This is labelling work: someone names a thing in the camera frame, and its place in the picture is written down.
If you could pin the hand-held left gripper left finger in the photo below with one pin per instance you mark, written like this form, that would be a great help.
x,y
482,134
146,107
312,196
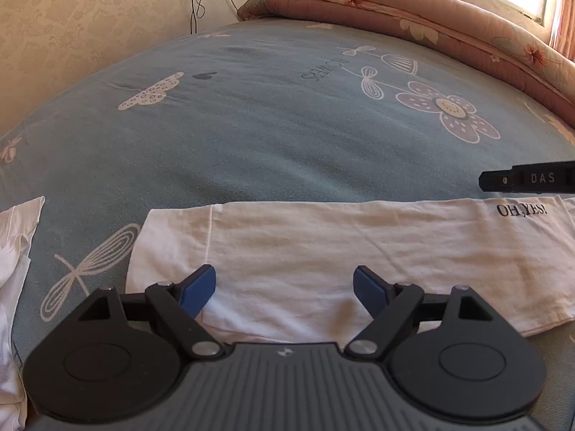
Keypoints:
x,y
197,289

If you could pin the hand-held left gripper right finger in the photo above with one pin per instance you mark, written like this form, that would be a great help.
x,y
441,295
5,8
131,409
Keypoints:
x,y
370,289

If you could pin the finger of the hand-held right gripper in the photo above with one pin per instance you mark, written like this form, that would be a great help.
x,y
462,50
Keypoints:
x,y
494,180

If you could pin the white long-sleeve printed shirt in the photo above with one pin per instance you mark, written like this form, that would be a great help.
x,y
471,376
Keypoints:
x,y
314,242

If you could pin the pink striped curtain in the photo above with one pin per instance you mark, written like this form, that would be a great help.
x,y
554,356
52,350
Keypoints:
x,y
565,27

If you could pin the blue floral bed sheet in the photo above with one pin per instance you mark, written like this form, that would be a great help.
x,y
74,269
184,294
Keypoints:
x,y
269,121

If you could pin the pink floral folded quilt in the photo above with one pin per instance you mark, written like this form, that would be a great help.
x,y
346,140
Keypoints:
x,y
404,13

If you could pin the white crumpled cloth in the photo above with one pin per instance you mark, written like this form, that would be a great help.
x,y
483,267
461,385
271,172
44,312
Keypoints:
x,y
13,242

